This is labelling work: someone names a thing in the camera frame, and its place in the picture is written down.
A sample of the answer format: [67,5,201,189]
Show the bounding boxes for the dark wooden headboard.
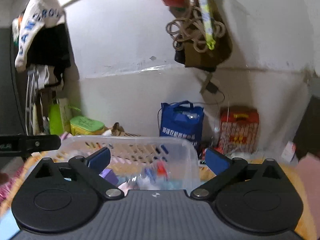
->
[292,95,320,160]

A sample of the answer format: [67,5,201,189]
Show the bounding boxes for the coiled beige rope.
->
[166,6,225,53]

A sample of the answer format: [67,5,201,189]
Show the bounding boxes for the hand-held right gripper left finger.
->
[32,147,124,200]

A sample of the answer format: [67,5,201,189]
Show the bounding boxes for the black charger with cable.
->
[200,72,225,103]

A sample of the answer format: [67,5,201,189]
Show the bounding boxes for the small white carton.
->
[282,141,298,162]

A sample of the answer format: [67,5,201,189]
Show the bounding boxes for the clear plastic basket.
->
[41,135,200,193]

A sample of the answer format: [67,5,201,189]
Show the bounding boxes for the grey refrigerator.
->
[0,27,27,135]

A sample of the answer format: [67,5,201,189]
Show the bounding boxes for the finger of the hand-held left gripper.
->
[24,134,62,153]

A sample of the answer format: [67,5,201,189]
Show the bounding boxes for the white lettered sweater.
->
[14,0,66,72]

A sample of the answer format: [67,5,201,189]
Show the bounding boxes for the black hanging garment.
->
[26,24,72,90]

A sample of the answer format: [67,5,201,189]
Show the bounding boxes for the red ball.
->
[156,161,168,180]

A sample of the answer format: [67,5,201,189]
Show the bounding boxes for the yellow-green strap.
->
[195,0,216,50]

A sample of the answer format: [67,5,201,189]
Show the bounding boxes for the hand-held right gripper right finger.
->
[190,148,284,200]

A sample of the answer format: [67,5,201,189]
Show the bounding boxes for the metal crutches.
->
[25,65,40,135]

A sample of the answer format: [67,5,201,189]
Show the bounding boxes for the purple box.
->
[100,169,119,185]

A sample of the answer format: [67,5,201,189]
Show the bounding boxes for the green paper bag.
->
[49,97,72,135]

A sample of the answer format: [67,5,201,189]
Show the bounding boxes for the pink pillow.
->
[297,154,320,230]

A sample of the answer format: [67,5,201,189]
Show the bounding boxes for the olive hanging bag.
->
[170,0,233,72]

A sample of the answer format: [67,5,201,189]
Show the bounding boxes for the blue tote bag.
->
[159,101,204,150]

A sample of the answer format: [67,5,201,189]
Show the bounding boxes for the green plastic container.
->
[70,116,105,136]

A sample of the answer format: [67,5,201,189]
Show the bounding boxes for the red gift box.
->
[219,106,260,154]

